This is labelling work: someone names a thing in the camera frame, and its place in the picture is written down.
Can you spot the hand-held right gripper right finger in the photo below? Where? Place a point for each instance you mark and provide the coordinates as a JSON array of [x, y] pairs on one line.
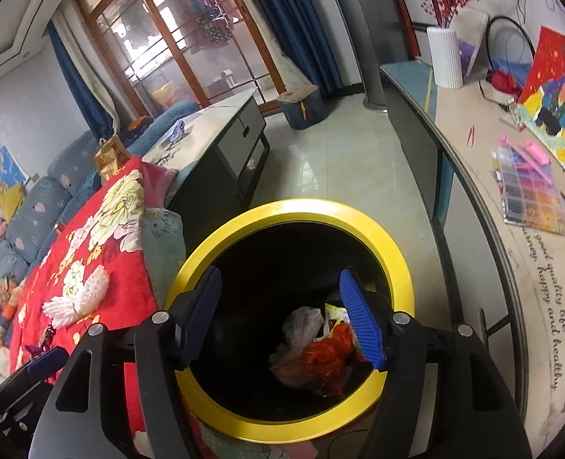
[[363, 320]]

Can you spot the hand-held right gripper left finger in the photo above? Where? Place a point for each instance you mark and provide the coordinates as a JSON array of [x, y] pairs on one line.
[[201, 315]]

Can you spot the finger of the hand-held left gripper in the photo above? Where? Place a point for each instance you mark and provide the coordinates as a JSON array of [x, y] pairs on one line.
[[48, 361]]

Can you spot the purple wrapper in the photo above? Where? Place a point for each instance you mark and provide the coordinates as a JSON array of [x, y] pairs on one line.
[[48, 339]]

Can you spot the yellow white wrapper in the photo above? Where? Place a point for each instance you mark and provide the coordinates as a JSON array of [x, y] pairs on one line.
[[335, 313]]

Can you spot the red plastic bag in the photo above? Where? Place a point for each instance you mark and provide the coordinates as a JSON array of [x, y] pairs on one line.
[[330, 358]]

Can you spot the translucent white plastic bag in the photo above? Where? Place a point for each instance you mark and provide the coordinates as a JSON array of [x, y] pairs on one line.
[[301, 325]]

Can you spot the white foam fruit net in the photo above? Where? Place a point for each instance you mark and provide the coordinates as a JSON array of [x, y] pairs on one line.
[[79, 296]]

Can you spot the yellow rimmed black trash bin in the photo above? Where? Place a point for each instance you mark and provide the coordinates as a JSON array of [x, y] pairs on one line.
[[287, 210]]

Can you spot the red floral blanket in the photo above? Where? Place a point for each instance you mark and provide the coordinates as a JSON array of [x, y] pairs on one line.
[[81, 239]]

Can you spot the blue patterned sofa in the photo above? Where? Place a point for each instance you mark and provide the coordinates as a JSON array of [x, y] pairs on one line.
[[24, 220]]

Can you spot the glass top coffee table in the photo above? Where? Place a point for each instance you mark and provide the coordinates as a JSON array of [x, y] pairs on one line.
[[225, 153]]

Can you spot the gold gift bag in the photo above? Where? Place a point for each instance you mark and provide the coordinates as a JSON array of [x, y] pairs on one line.
[[110, 158]]

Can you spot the clear bead organizer box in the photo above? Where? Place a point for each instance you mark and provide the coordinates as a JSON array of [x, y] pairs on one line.
[[531, 196]]

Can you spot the small red tweezers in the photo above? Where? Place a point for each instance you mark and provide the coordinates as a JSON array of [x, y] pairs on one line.
[[470, 135]]

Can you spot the blue storage stool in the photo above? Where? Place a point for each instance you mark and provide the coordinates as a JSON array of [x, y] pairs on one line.
[[301, 107]]

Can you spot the pink plastic tool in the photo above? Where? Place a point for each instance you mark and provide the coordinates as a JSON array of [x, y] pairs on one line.
[[526, 150]]

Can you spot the blue curtain with beige lining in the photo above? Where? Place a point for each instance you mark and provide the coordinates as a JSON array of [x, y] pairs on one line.
[[81, 86]]

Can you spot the white ribbed vase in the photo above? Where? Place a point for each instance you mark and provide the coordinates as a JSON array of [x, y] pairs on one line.
[[445, 57]]

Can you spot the wooden framed glass door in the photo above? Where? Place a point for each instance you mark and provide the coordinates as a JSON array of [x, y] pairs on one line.
[[182, 33]]

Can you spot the silver tower air conditioner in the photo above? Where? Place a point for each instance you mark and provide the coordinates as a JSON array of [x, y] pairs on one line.
[[373, 33]]

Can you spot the colourful painting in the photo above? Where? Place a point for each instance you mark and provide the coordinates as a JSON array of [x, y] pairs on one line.
[[559, 95]]

